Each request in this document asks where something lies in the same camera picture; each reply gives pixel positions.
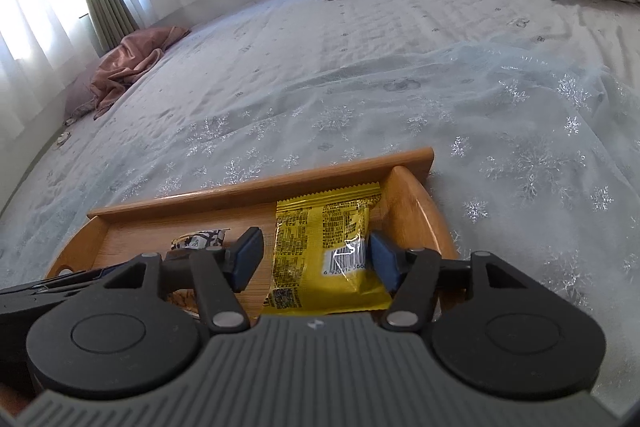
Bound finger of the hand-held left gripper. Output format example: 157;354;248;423
65;265;133;292

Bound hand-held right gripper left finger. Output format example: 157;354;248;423
100;227;264;334

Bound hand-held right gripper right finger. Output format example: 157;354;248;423
369;232;538;333

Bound chocolate almond bar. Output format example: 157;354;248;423
167;229;231;310

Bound yellow snack packet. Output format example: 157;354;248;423
262;186;394;314

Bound wooden tray with handles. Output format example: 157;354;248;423
42;147;462;408

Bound pink crumpled cloth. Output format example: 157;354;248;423
90;26;192;120

